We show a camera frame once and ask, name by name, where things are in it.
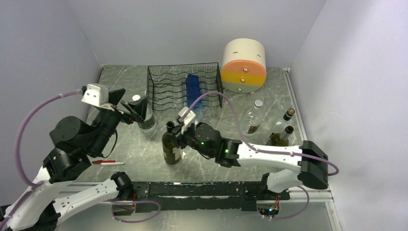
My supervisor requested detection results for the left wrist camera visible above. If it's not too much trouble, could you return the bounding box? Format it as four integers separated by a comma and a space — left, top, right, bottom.
81, 83, 109, 107

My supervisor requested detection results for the black wire wine rack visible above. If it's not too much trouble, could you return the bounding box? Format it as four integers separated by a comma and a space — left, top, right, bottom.
147, 62, 223, 112

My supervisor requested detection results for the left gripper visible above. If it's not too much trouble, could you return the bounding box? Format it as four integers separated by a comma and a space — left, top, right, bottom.
89, 88, 151, 154

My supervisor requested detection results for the blue square bottle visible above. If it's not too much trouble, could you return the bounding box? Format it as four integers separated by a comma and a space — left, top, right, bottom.
185, 74, 202, 107

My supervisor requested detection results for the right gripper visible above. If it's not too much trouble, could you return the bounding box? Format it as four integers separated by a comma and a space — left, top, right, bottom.
166, 121, 214, 158

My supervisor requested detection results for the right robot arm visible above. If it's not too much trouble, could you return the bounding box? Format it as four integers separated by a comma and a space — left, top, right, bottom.
166, 123, 329, 199

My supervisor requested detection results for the round cream drawer cabinet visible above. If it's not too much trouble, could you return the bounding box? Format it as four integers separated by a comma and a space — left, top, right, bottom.
221, 38, 267, 93

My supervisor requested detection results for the dark green wine bottle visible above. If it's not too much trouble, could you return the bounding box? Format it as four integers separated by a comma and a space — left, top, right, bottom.
162, 121, 182, 165

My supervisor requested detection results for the white pen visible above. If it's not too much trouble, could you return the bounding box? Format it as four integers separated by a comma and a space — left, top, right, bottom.
100, 162, 125, 167

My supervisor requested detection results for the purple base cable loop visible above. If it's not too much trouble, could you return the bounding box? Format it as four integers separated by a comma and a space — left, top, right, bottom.
110, 199, 162, 223

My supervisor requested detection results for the red pen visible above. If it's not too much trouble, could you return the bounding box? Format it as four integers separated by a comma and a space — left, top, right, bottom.
92, 160, 116, 164

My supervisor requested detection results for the green wine bottle label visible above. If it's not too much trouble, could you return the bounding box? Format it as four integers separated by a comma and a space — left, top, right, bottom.
266, 126, 294, 147

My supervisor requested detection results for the clear bottle gold top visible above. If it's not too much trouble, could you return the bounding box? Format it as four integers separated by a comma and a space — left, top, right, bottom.
268, 108, 295, 135

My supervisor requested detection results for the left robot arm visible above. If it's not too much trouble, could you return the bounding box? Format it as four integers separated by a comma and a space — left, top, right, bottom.
0, 85, 137, 231

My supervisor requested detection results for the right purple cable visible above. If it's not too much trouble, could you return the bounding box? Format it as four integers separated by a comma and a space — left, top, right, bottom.
183, 91, 340, 176

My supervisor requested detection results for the clear bottle white cap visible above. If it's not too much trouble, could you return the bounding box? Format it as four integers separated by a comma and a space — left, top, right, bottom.
138, 102, 157, 133

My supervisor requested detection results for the round clear bottle silver cap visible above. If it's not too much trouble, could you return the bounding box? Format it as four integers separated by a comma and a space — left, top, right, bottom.
240, 99, 264, 136

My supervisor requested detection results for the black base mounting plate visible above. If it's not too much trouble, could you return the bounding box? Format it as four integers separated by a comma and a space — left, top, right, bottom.
133, 181, 290, 213

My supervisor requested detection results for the clear glass bottle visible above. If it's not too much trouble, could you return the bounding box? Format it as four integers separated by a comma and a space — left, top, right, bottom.
203, 94, 220, 117

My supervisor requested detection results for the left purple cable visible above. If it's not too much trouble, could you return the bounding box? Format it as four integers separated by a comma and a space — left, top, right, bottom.
0, 90, 84, 231

